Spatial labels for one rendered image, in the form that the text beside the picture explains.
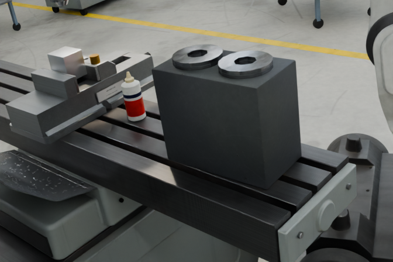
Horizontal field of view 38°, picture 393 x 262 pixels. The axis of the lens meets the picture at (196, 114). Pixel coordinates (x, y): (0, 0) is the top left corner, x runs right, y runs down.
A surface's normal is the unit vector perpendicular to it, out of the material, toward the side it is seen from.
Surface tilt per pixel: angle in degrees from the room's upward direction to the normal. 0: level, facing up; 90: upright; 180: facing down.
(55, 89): 90
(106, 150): 0
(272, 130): 90
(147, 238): 90
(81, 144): 0
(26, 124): 90
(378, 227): 0
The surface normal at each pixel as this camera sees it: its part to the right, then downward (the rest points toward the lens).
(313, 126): -0.14, -0.89
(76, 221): 0.74, 0.21
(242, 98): -0.62, 0.43
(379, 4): -0.32, 0.47
